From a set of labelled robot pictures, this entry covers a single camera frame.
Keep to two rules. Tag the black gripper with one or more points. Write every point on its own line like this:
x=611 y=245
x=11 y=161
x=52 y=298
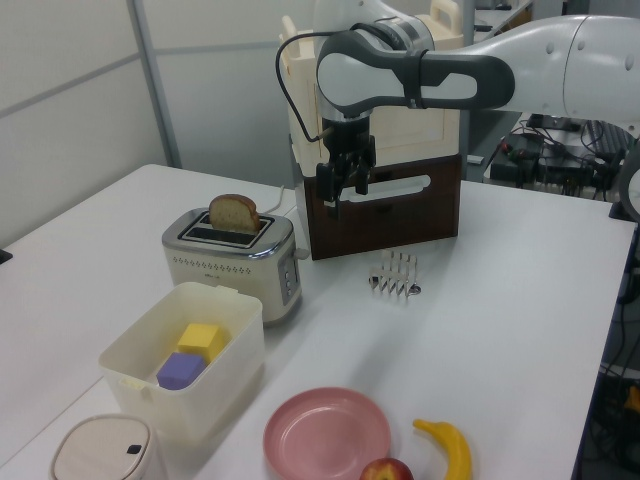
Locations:
x=347 y=135

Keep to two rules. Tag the yellow banana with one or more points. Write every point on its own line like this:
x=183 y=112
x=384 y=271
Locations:
x=457 y=450

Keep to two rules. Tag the purple block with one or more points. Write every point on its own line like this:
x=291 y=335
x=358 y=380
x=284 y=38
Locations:
x=177 y=370

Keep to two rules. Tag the cream toaster lever knob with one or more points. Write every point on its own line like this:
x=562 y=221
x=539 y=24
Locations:
x=301 y=254

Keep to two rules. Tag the dark brown cabinet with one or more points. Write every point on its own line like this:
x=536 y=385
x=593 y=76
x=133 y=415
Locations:
x=400 y=225

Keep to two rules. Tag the black clamp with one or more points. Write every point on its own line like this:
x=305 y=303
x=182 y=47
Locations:
x=5 y=256

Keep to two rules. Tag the red apple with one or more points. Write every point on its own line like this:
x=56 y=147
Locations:
x=386 y=471

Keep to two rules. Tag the white plastic container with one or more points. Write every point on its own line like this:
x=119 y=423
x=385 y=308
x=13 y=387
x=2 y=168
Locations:
x=200 y=400

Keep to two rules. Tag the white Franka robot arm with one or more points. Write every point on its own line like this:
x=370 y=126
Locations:
x=590 y=55

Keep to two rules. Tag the cream and chrome toaster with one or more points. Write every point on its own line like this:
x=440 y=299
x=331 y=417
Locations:
x=220 y=270

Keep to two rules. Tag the metal toast rack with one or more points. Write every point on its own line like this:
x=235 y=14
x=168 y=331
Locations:
x=392 y=280

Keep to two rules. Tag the pink plate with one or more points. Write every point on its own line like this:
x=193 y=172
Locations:
x=325 y=435

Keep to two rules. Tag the bread slice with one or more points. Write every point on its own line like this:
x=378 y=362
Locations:
x=232 y=215

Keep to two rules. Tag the yellow block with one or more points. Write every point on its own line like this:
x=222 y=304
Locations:
x=197 y=337

